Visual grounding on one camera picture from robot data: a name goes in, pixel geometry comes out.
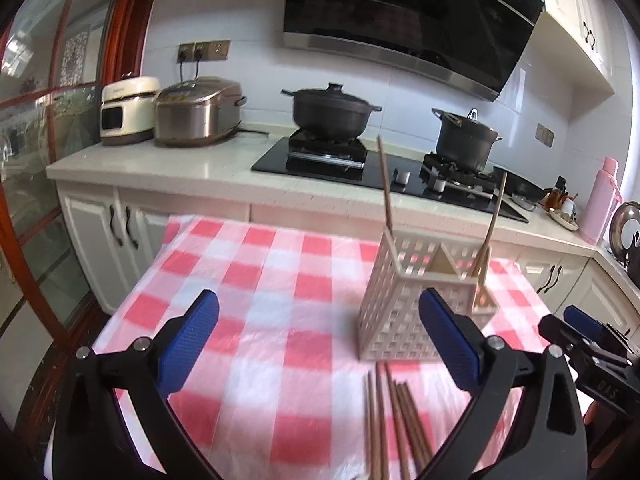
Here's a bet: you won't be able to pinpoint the light wooden chopstick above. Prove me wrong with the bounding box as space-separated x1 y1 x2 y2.
470 172 509 281

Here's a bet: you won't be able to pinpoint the black power cords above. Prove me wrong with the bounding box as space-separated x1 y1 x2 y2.
176 50 203 85

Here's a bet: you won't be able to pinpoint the black glass gas hob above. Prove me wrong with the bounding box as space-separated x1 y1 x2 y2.
251 135 530 223

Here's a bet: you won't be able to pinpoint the white corner lower cabinet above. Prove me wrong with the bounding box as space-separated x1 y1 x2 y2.
515 252 640 341

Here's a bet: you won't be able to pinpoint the red wooden glazed door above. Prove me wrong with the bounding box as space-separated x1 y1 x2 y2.
0 0 161 411

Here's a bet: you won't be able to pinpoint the black range hood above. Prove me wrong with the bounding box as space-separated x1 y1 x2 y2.
282 0 548 102

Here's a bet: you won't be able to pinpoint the dark condiment bottle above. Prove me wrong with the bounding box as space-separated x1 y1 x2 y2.
545 176 568 211

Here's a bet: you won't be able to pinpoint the white upper cabinet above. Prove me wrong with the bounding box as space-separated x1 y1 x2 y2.
510 0 617 95

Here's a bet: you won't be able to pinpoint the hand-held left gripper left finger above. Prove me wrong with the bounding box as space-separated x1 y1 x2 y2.
52 289 221 480

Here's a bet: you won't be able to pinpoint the silver rice cooker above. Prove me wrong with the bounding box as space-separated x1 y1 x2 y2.
153 76 247 148

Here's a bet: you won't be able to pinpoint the grey stockpot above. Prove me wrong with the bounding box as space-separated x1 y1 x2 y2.
431 108 503 173

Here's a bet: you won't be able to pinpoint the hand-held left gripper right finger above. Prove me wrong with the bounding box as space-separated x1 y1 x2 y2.
419 287 586 480

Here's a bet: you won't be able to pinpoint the beige lattice utensil holder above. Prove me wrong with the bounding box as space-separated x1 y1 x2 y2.
356 230 501 363

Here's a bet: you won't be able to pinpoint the brass triple wall socket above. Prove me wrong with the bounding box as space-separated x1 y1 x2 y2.
177 40 232 63

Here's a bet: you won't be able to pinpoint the dark wooden chopstick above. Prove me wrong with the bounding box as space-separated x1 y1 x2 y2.
376 135 396 235

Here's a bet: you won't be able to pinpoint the small cream plate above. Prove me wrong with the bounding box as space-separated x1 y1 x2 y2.
547 207 580 232

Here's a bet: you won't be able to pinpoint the black lidded casserole pot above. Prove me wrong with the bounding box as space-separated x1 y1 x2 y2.
281 82 383 142

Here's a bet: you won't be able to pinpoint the pink thermos bottle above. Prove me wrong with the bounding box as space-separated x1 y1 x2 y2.
580 156 623 246

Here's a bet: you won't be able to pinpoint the steel pot lid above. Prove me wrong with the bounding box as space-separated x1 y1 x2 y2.
610 201 640 261

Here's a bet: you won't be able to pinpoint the cream small cooker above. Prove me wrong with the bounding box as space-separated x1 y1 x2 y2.
99 76 161 147

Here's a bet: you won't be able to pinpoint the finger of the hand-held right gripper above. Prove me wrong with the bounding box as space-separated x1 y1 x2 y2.
564 305 633 348
538 314 601 363

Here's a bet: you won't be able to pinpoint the black kettle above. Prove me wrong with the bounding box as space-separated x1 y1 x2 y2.
625 232 640 273

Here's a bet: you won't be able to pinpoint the pink checked tablecloth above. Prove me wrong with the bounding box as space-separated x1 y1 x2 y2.
45 215 591 480

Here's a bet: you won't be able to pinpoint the black wok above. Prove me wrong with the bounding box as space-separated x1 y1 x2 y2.
492 165 548 202

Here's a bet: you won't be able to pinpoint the cream kitchen countertop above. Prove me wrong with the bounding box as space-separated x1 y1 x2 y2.
46 122 640 281

